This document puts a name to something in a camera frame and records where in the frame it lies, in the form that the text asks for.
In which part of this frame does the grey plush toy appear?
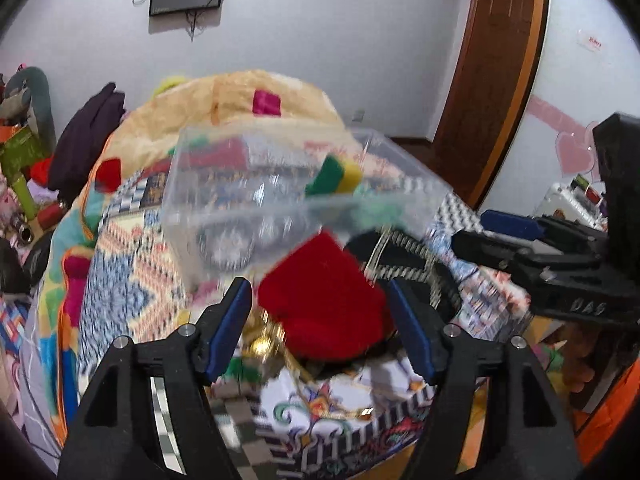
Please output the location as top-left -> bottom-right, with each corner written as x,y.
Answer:
0,66 -> 57,137

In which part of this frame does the black bag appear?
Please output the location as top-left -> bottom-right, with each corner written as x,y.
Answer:
0,236 -> 53,295

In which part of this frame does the pink heart wall sticker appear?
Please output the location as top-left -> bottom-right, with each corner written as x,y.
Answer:
554,120 -> 602,177

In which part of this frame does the gold bell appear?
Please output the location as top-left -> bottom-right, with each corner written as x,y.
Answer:
249,334 -> 275,362

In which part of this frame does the white wall sign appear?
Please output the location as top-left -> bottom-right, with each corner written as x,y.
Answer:
577,29 -> 606,54

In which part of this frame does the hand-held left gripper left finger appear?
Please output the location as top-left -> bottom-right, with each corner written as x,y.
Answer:
57,277 -> 253,480

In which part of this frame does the brown wooden door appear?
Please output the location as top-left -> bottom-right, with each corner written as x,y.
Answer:
431,0 -> 549,211

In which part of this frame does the yellow plush checkered blanket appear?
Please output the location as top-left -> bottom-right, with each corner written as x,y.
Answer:
25,68 -> 351,453

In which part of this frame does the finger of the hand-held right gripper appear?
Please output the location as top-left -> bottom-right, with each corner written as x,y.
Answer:
451,231 -> 603,272
479,209 -> 609,242

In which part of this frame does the patterned quilt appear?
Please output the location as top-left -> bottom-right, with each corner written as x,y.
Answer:
80,170 -> 532,480

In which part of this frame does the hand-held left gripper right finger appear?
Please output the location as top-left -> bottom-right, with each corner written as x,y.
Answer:
386,278 -> 585,480

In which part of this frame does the clear plastic container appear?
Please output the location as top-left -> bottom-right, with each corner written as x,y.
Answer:
161,126 -> 454,287

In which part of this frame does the red felt cloth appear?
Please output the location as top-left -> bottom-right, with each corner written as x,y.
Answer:
257,232 -> 397,362

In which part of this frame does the white plastic basket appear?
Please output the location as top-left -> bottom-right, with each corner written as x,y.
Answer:
534,182 -> 609,232

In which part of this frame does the dark purple jacket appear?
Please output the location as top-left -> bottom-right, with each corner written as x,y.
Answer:
47,82 -> 127,194

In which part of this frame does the black striped cloth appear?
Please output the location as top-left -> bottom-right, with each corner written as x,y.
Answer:
344,229 -> 462,322

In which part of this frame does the orange cloth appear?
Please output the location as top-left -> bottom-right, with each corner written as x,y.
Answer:
569,360 -> 640,442

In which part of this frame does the yellow green sponge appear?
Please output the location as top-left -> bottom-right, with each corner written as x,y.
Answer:
304,156 -> 364,197

